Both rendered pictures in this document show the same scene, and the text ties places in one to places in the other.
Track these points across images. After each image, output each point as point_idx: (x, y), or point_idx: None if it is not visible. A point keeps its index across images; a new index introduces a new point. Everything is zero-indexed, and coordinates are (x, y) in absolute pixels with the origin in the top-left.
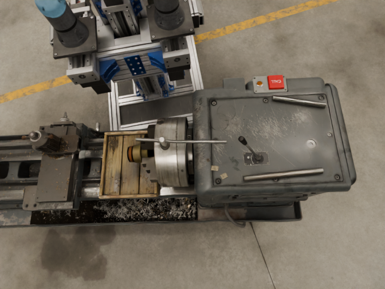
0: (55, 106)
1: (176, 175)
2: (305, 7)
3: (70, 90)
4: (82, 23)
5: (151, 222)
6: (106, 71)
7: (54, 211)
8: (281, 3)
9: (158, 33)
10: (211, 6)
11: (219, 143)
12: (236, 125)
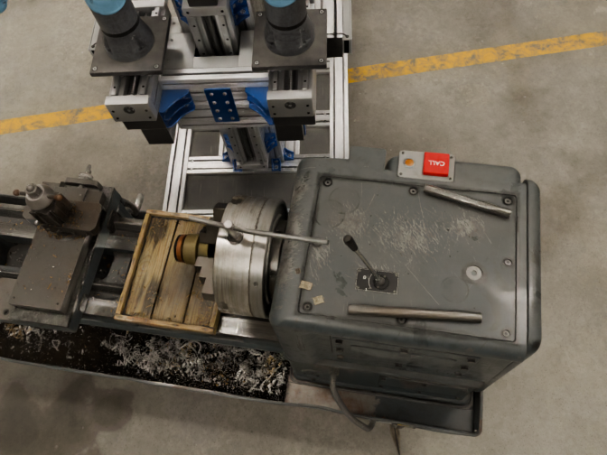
0: (73, 159)
1: (246, 290)
2: (578, 42)
3: (105, 133)
4: (147, 27)
5: (198, 389)
6: (172, 107)
7: (31, 339)
8: (533, 29)
9: (266, 59)
10: (396, 17)
11: (316, 243)
12: (356, 224)
